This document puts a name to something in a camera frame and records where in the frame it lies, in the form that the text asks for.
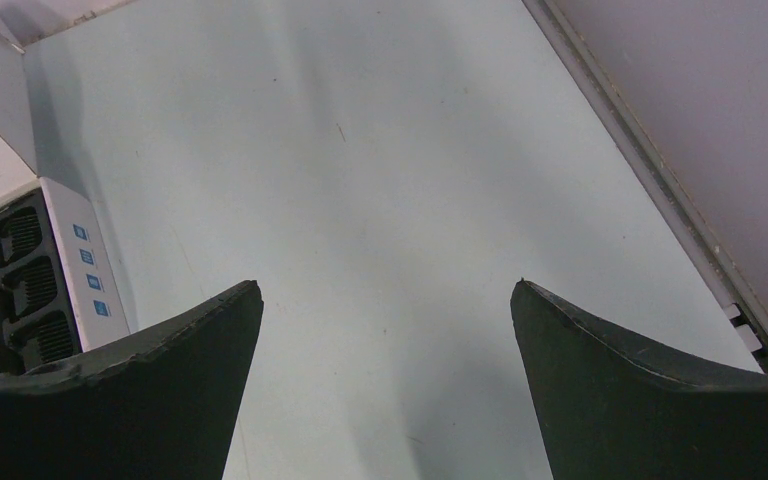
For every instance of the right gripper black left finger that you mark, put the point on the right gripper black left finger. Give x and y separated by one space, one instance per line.
161 403

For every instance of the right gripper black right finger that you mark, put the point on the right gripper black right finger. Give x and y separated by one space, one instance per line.
614 404

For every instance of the white box with black tray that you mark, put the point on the white box with black tray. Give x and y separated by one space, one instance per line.
58 296

